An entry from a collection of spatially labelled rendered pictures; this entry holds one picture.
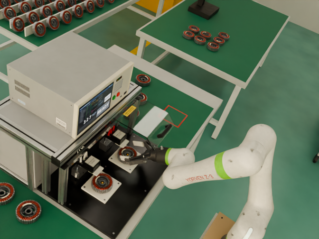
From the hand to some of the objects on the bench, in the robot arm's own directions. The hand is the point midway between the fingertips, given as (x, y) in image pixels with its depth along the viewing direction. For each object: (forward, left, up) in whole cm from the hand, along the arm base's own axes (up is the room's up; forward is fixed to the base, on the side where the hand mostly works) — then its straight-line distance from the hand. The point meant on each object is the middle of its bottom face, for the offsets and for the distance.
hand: (128, 150), depth 190 cm
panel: (+26, +12, -8) cm, 29 cm away
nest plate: (0, +24, -7) cm, 25 cm away
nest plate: (0, 0, -8) cm, 8 cm away
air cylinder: (+15, +24, -7) cm, 29 cm away
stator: (0, +24, -6) cm, 25 cm away
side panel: (+41, +44, -9) cm, 61 cm away
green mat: (+24, +76, -9) cm, 80 cm away
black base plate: (+2, +12, -10) cm, 16 cm away
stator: (0, 0, -6) cm, 6 cm away
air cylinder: (+15, 0, -8) cm, 16 cm away
